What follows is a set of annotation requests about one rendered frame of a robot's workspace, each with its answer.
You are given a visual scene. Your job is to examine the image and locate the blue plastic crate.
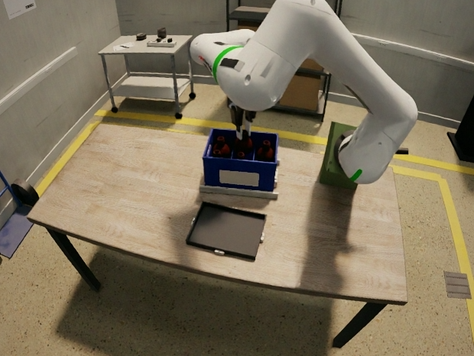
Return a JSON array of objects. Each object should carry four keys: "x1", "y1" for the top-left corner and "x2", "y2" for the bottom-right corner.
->
[{"x1": 203, "y1": 128, "x2": 278, "y2": 192}]

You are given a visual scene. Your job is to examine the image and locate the brown glass bottle with blue band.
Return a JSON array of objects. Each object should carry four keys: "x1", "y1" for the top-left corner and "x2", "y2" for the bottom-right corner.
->
[{"x1": 234, "y1": 129, "x2": 252, "y2": 160}]

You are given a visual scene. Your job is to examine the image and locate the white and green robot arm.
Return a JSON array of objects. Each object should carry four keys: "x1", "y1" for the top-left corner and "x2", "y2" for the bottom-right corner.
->
[{"x1": 190, "y1": 0, "x2": 417, "y2": 185}]

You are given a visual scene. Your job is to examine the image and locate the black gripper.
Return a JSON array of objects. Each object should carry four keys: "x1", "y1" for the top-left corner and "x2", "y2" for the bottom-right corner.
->
[{"x1": 228, "y1": 102, "x2": 256, "y2": 140}]

